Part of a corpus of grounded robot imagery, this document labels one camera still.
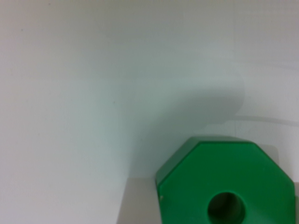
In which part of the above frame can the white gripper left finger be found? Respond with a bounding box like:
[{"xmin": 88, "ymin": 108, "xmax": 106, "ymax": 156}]
[{"xmin": 117, "ymin": 178, "xmax": 162, "ymax": 224}]

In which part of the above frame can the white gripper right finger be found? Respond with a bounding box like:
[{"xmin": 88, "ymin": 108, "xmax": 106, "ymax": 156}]
[{"xmin": 294, "ymin": 182, "xmax": 299, "ymax": 224}]

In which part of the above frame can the green octagonal block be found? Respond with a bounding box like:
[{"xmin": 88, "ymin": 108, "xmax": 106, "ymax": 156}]
[{"xmin": 156, "ymin": 137, "xmax": 296, "ymax": 224}]

